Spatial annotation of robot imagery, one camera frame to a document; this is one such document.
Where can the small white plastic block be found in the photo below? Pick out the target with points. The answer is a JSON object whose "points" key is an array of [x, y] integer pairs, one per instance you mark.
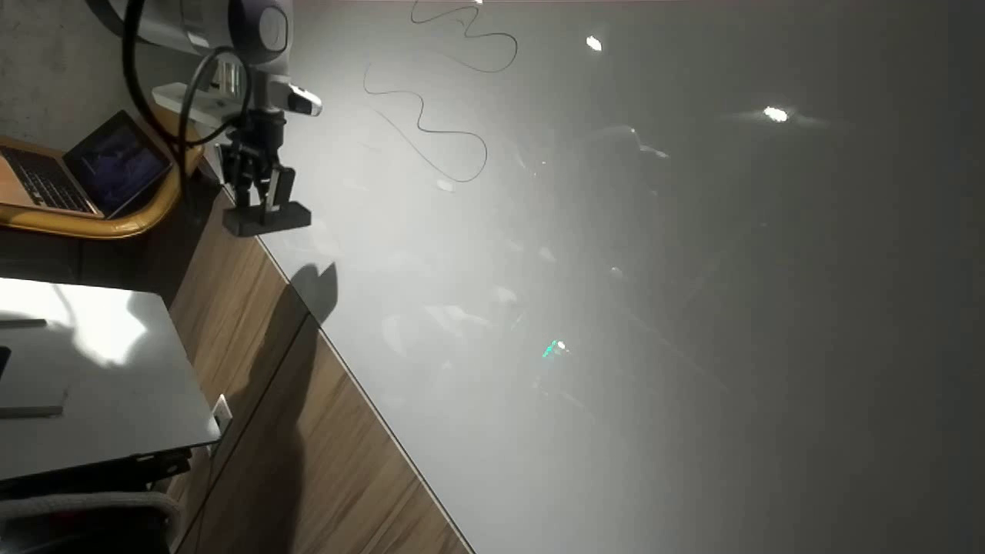
{"points": [[222, 411]]}

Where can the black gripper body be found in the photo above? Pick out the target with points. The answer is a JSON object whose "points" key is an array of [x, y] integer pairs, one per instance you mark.
{"points": [[259, 128]]}

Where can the white slotted platform board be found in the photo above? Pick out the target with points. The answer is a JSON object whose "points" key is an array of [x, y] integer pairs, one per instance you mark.
{"points": [[104, 380]]}

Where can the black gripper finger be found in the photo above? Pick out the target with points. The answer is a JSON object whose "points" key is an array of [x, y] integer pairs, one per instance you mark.
{"points": [[280, 187], [237, 184]]}

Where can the dark platform support frame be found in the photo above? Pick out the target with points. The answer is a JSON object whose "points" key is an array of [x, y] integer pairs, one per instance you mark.
{"points": [[104, 476]]}

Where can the yellow wooden chair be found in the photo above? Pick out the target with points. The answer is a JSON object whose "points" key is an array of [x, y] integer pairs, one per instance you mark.
{"points": [[156, 202]]}

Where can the open laptop computer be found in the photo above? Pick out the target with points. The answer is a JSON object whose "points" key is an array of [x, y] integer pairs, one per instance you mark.
{"points": [[113, 166]]}

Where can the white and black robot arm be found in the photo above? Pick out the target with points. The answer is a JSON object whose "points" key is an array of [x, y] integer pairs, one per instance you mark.
{"points": [[258, 33]]}

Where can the large grey whiteboard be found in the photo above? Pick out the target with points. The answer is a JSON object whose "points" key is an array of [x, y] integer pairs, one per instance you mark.
{"points": [[667, 310]]}

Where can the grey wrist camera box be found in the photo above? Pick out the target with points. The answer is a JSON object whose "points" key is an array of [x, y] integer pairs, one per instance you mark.
{"points": [[297, 99]]}

